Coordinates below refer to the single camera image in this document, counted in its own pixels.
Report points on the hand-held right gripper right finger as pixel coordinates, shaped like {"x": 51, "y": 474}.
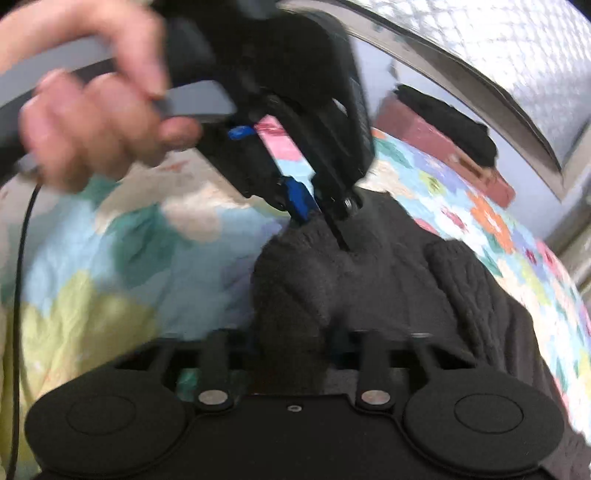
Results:
{"x": 371, "y": 364}

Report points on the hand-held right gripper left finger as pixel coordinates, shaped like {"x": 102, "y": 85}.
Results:
{"x": 214, "y": 364}

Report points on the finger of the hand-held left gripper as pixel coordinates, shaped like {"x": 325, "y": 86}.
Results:
{"x": 339, "y": 221}
{"x": 299, "y": 201}

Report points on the person's left hand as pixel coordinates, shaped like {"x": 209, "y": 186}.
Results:
{"x": 92, "y": 124}

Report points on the pink suitcase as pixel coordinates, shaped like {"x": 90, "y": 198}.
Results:
{"x": 438, "y": 147}

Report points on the floral bedsheet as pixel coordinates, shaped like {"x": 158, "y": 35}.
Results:
{"x": 115, "y": 258}

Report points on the black folded cloth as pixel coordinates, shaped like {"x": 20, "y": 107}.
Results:
{"x": 455, "y": 124}

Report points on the white quilted headboard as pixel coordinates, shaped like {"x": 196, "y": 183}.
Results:
{"x": 508, "y": 55}

